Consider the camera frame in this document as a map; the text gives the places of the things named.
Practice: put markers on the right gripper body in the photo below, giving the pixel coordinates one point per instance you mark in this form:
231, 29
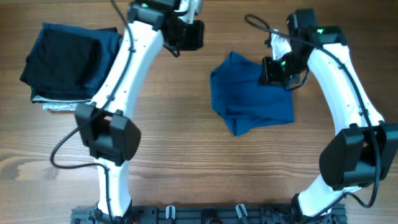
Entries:
282, 71

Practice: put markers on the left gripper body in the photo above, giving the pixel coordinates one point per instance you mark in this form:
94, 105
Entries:
186, 36

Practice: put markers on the blue polo shirt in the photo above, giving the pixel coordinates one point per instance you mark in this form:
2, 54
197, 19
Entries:
243, 104

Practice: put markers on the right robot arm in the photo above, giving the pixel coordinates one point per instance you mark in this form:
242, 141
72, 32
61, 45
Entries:
364, 146

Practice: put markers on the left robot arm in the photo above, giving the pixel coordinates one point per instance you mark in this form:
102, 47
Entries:
105, 123

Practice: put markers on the black folded garment underneath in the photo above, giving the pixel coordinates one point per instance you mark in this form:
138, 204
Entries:
108, 30

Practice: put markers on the dark blue folded garment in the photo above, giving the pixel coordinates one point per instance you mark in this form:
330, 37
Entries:
108, 49

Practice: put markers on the black folded garment on top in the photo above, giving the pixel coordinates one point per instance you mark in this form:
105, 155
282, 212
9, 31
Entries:
61, 61

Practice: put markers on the white folded garment at bottom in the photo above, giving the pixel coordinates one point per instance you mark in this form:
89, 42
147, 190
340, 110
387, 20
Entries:
57, 105

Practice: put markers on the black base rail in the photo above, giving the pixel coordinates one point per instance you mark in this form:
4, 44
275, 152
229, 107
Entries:
273, 213

